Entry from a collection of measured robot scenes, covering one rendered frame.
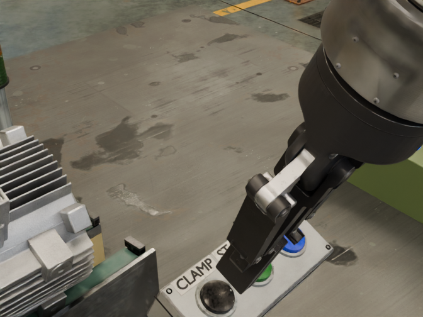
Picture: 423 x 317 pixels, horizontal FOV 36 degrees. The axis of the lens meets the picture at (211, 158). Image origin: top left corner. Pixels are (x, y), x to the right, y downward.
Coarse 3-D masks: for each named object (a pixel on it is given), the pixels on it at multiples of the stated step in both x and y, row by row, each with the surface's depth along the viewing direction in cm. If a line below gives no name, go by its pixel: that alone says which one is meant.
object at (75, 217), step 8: (8, 128) 71; (16, 128) 70; (24, 128) 71; (0, 136) 71; (8, 136) 70; (16, 136) 70; (24, 136) 71; (8, 144) 70; (64, 208) 67; (72, 208) 66; (80, 208) 66; (64, 216) 66; (72, 216) 65; (80, 216) 66; (88, 216) 67; (64, 224) 67; (72, 224) 66; (80, 224) 66; (88, 224) 67; (72, 232) 66
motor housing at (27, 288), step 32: (0, 160) 66; (32, 160) 67; (32, 192) 64; (64, 192) 67; (32, 224) 65; (0, 256) 63; (32, 256) 64; (0, 288) 61; (32, 288) 65; (64, 288) 70
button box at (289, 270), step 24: (312, 240) 61; (216, 264) 56; (288, 264) 58; (312, 264) 59; (168, 288) 53; (192, 288) 54; (264, 288) 56; (288, 288) 57; (168, 312) 53; (192, 312) 53; (240, 312) 54; (264, 312) 55
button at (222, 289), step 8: (216, 280) 54; (208, 288) 53; (216, 288) 54; (224, 288) 54; (200, 296) 53; (208, 296) 53; (216, 296) 53; (224, 296) 53; (232, 296) 54; (208, 304) 53; (216, 304) 53; (224, 304) 53; (232, 304) 53; (216, 312) 53; (224, 312) 53
